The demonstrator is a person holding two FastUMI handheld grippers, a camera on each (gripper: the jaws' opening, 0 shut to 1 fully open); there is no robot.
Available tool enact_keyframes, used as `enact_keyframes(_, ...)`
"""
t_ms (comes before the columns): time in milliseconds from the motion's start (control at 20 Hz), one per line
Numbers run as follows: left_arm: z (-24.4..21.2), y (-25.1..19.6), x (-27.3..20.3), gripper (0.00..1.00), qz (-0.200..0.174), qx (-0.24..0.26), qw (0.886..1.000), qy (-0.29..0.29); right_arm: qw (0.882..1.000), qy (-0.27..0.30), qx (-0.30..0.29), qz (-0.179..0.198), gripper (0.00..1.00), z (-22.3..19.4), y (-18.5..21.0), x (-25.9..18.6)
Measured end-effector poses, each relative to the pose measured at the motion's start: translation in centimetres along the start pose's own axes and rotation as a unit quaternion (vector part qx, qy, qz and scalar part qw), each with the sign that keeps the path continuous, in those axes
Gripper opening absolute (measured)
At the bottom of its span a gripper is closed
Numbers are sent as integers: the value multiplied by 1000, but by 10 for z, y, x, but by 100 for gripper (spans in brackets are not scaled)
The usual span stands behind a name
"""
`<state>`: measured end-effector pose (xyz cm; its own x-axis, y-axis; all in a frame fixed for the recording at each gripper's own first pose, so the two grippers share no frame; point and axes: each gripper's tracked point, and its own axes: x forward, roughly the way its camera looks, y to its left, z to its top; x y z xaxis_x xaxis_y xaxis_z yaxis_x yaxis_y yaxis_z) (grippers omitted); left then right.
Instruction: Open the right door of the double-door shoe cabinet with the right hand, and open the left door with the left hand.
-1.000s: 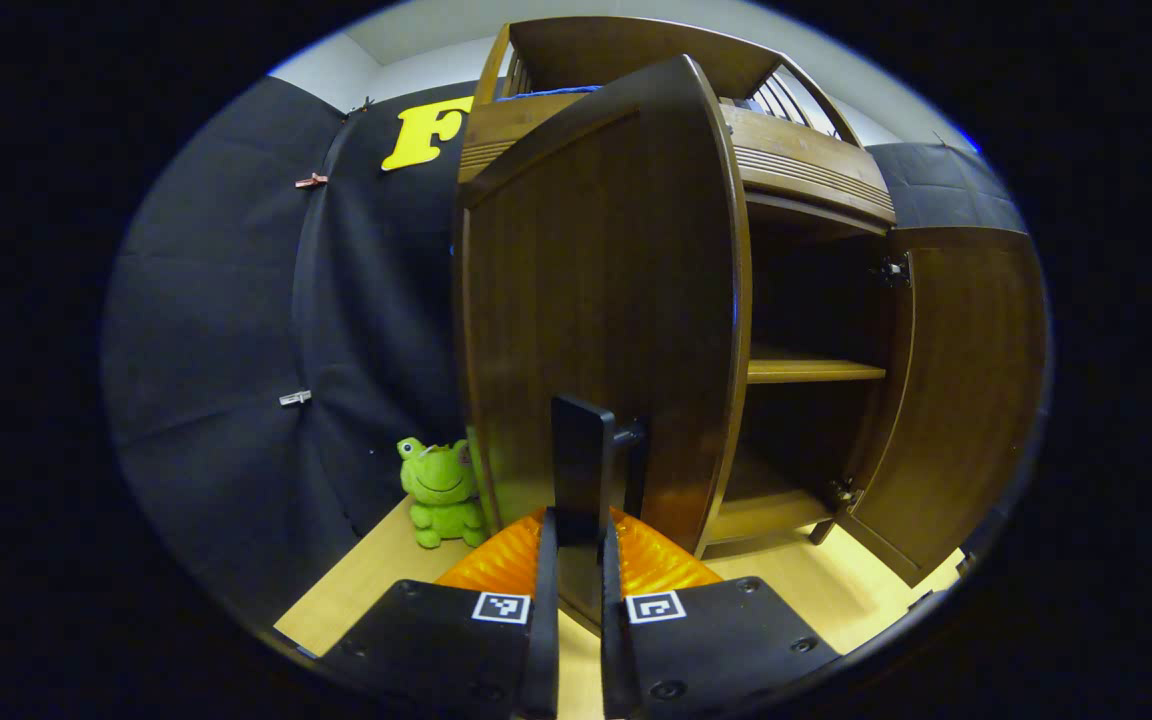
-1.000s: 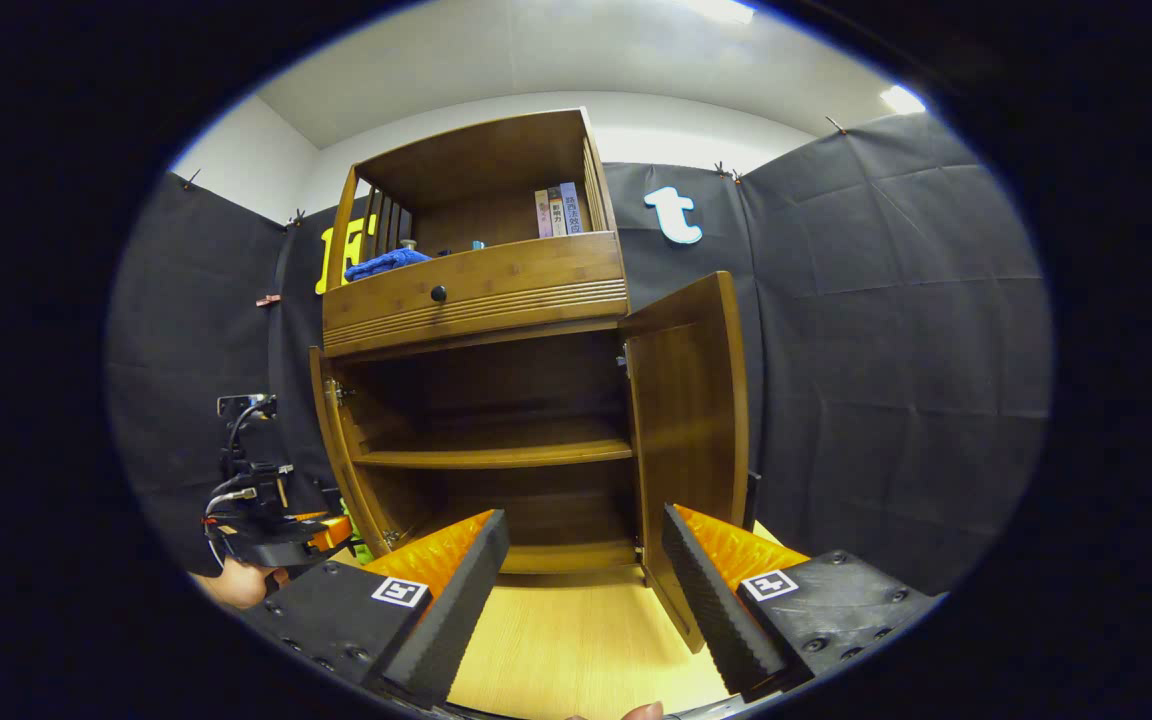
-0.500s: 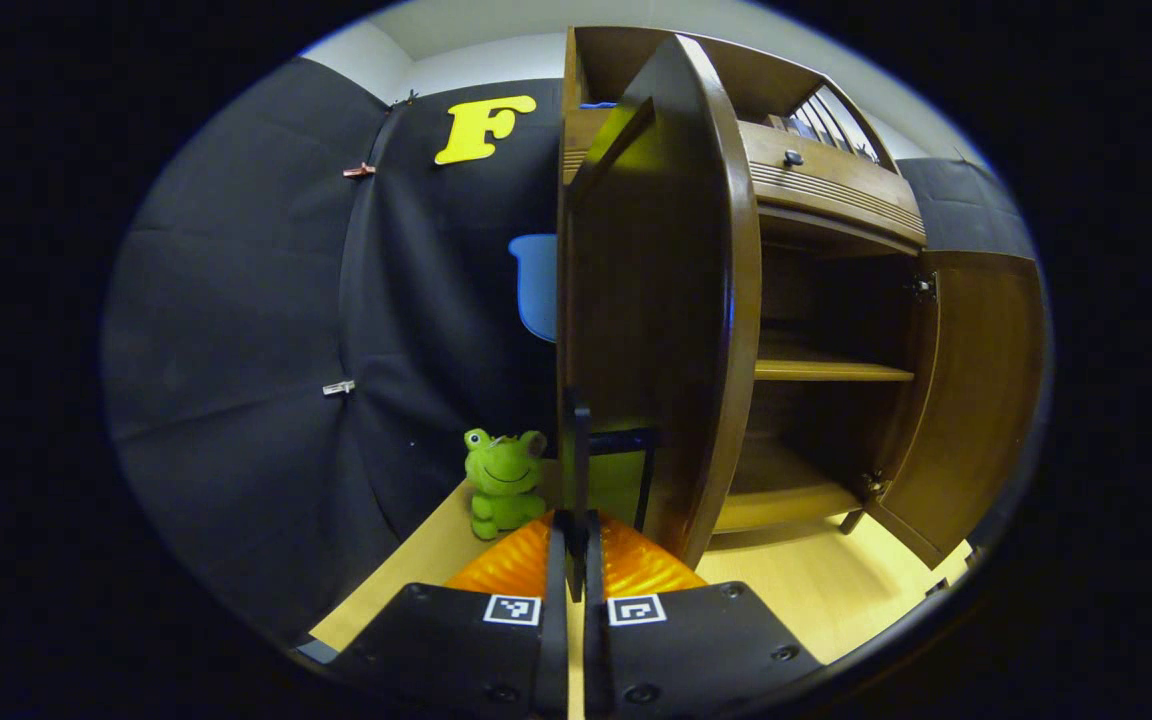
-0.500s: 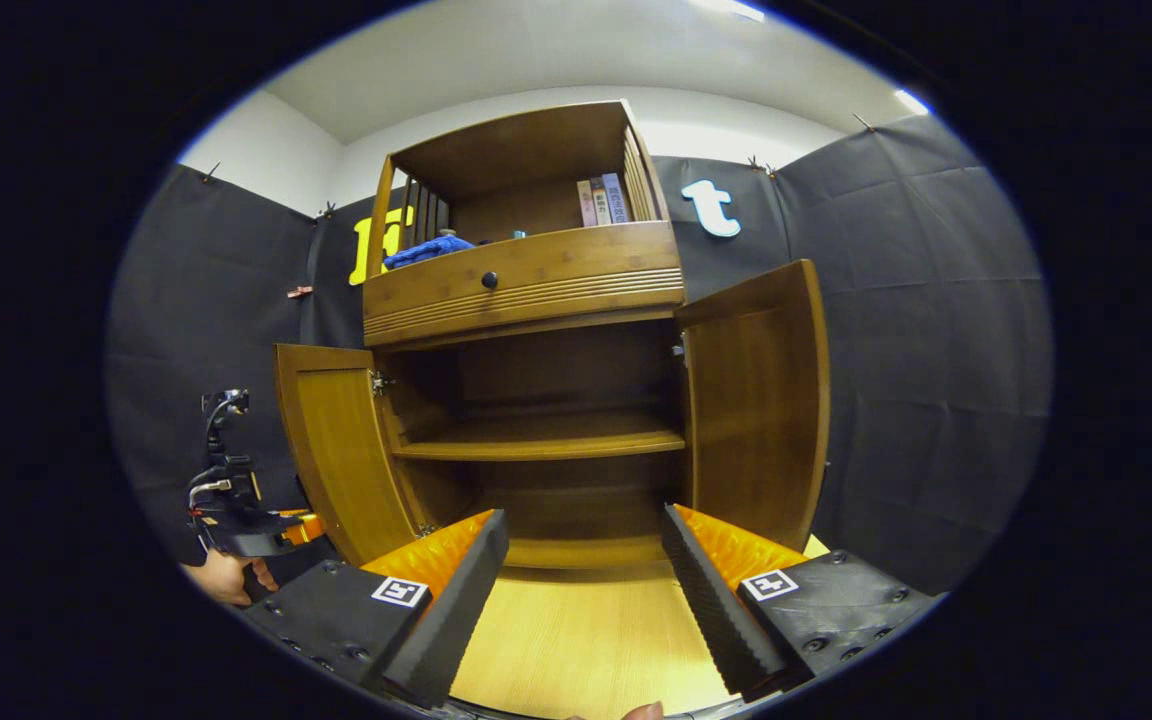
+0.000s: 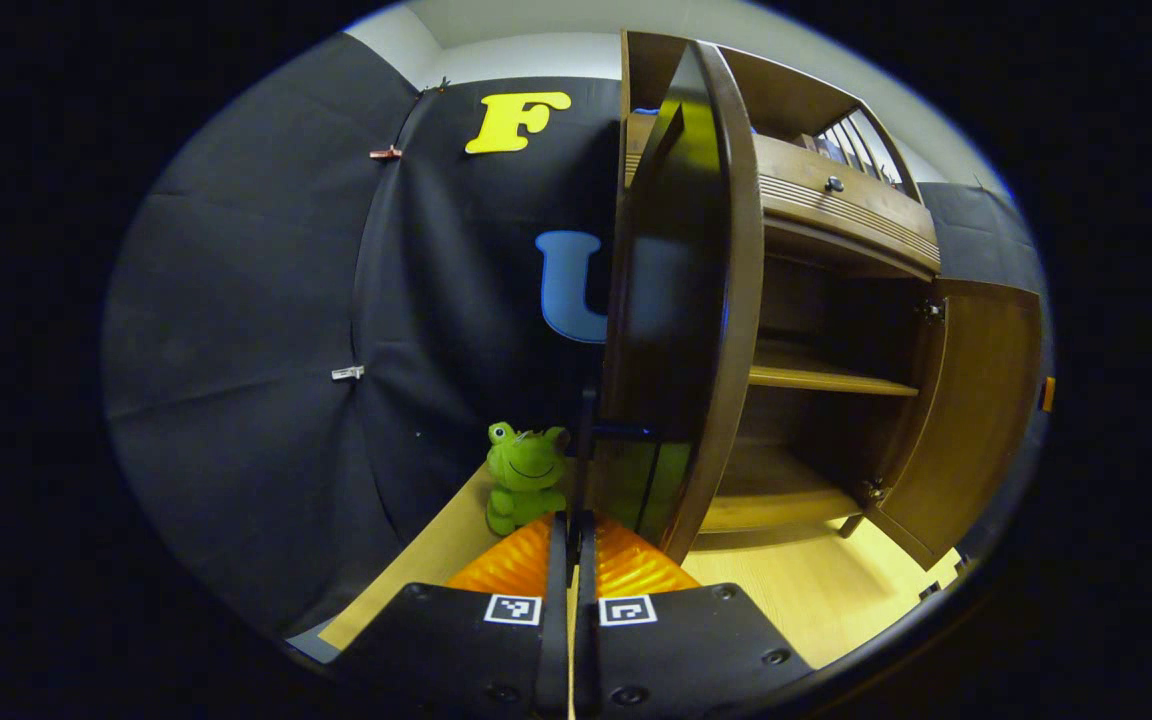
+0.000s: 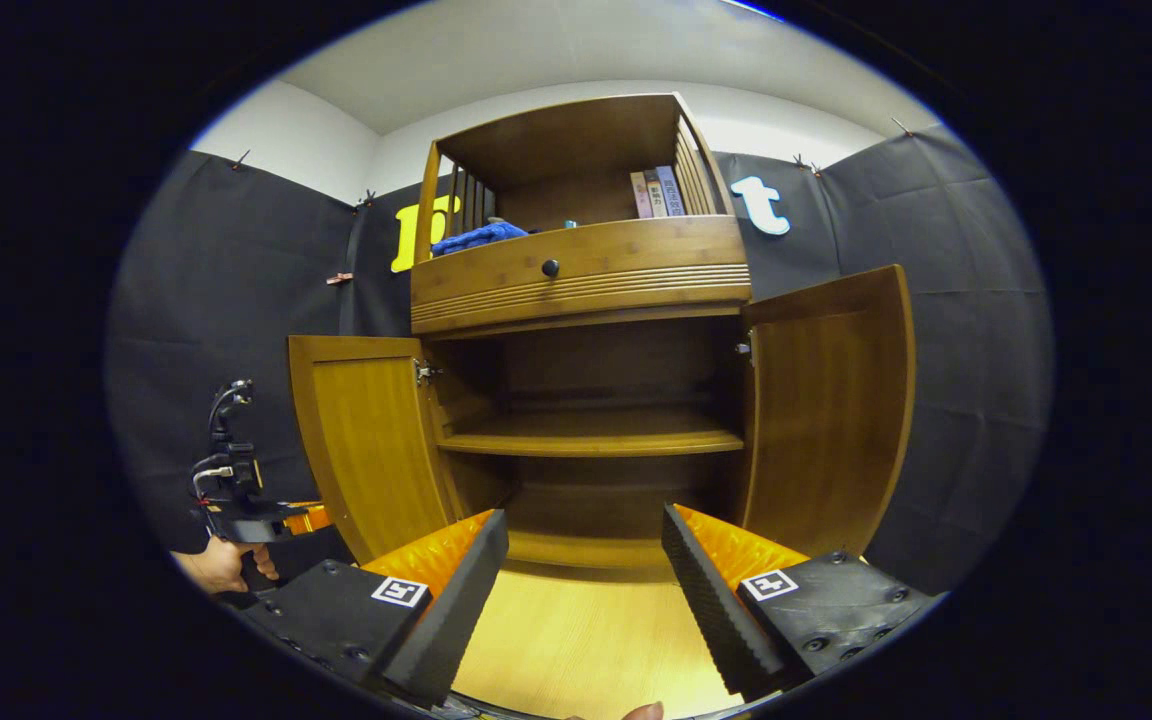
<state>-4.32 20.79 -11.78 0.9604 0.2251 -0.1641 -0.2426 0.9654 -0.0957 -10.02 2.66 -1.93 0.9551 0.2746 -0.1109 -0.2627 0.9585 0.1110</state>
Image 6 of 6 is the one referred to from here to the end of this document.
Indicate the wooden inner shelf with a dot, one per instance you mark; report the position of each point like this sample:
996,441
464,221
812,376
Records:
586,440

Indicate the wooden ribbed drawer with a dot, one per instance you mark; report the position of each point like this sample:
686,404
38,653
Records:
636,260

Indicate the grey book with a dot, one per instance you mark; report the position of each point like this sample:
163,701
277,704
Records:
654,193

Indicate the wooden shoe cabinet door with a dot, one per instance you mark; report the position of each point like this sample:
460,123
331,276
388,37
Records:
366,440
826,420

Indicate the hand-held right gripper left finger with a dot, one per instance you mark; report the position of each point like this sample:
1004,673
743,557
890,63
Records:
456,600

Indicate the wooden double-door shoe cabinet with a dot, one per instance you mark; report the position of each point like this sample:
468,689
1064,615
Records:
576,130

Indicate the metal door hinge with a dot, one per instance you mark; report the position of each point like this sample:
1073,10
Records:
744,348
425,373

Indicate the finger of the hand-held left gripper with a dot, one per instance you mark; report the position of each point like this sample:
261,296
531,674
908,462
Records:
308,518

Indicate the pink book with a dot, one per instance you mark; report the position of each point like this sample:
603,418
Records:
640,195

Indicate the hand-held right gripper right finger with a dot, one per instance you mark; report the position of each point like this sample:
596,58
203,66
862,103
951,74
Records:
711,600

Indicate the black backdrop cloth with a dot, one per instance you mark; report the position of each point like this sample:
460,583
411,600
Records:
976,350

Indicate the blue cloth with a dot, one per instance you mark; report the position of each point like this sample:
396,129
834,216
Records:
476,238

